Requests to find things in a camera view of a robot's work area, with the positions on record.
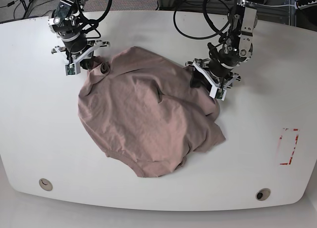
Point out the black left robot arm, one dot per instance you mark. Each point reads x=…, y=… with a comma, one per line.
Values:
x=236, y=43

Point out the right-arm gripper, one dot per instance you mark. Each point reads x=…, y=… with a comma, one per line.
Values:
x=82, y=51

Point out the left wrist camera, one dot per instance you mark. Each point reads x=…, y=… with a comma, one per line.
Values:
x=218, y=93

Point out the left table grommet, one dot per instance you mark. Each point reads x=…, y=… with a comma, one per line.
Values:
x=45, y=184

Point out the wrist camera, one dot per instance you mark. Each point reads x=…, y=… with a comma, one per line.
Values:
x=72, y=69
x=218, y=93

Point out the white power strip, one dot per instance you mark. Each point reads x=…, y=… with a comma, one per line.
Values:
x=302, y=4

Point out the red tape marking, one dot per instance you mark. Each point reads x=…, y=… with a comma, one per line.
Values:
x=286, y=146

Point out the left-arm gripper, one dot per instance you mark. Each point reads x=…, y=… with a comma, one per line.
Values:
x=208, y=73

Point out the right table grommet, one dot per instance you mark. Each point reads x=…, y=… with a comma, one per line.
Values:
x=263, y=194

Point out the dusty pink T-shirt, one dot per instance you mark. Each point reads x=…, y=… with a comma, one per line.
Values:
x=140, y=109

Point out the table grommet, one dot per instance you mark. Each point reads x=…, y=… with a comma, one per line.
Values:
x=263, y=194
x=45, y=184

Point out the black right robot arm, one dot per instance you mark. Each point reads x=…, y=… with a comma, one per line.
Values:
x=79, y=34

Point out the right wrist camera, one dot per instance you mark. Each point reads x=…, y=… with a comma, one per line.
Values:
x=72, y=69

